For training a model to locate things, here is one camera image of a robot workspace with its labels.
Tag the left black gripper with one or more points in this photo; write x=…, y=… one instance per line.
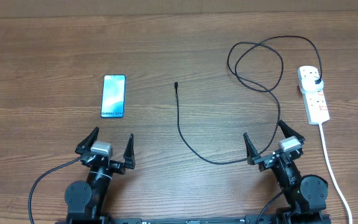
x=119, y=167

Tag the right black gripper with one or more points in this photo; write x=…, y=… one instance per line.
x=266, y=160

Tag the blue Galaxy smartphone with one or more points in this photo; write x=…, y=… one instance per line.
x=113, y=98

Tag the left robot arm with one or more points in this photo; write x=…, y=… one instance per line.
x=85, y=199

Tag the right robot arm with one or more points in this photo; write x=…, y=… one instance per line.
x=302, y=198

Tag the white charger plug adapter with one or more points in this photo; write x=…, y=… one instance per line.
x=310, y=85

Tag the white power strip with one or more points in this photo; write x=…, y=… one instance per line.
x=315, y=103

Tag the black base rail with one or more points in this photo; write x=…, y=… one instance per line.
x=191, y=221

